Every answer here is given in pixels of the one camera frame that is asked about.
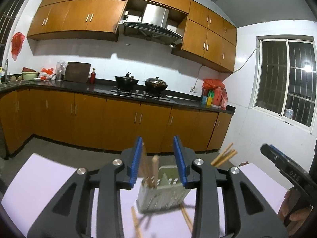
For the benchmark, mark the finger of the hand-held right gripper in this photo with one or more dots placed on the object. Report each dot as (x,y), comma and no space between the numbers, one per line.
(271,155)
(282,155)

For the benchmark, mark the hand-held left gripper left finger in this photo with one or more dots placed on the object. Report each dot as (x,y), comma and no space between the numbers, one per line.
(135,163)

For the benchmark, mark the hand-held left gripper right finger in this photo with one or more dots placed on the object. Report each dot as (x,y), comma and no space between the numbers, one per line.
(179,163)

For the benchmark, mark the green perforated utensil holder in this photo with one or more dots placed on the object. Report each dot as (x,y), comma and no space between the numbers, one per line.
(161,195)

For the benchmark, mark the person's right hand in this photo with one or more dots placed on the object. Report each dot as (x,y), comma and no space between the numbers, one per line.
(284,203)

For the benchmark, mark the small clear container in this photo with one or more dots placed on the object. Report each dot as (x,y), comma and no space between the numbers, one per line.
(289,114)

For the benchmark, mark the wooden base cabinets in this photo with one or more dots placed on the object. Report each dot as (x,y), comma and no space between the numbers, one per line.
(86,119)

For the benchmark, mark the gas stove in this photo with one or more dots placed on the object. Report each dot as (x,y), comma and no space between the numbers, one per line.
(141,94)

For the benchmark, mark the red sauce bottles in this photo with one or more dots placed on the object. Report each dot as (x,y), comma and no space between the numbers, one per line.
(220,99)

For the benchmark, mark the wide barred sliding window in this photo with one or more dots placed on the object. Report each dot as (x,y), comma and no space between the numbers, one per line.
(279,79)

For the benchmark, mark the black wok with lid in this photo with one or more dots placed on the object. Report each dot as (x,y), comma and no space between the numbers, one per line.
(156,85)

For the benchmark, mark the black kitchen countertop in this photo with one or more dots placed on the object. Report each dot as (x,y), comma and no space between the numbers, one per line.
(99,87)

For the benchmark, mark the large red plastic bag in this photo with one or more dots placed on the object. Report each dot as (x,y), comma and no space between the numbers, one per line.
(213,83)

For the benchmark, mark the red bottle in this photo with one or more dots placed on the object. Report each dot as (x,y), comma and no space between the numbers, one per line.
(92,77)

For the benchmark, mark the lavender tablecloth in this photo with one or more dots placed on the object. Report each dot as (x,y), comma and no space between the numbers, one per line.
(37,178)

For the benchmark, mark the dark wooden cutting board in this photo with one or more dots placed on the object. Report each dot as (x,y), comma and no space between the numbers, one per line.
(76,72)

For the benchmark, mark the clear plastic bag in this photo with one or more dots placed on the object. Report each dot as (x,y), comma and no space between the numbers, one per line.
(61,70)

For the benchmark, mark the small red plastic bag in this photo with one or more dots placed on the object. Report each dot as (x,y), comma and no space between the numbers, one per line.
(47,72)

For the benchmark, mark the green basin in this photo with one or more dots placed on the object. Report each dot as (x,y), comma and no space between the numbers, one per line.
(30,75)

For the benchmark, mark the steel range hood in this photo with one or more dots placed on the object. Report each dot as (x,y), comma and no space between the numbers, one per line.
(153,17)

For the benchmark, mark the metal faucet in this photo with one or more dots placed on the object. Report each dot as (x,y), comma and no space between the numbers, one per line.
(6,70)

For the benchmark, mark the yellow detergent bottle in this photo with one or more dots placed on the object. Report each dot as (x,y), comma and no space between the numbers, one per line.
(2,75)

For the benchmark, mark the hanging red plastic bag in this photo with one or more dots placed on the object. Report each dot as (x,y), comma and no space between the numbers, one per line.
(17,44)

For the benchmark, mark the wall socket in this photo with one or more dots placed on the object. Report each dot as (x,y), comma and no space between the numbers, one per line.
(193,89)

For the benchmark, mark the wooden wall cabinets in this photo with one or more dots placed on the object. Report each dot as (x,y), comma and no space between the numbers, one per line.
(86,17)

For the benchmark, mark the barred window with narrow frame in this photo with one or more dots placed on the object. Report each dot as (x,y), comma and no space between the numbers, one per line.
(7,17)

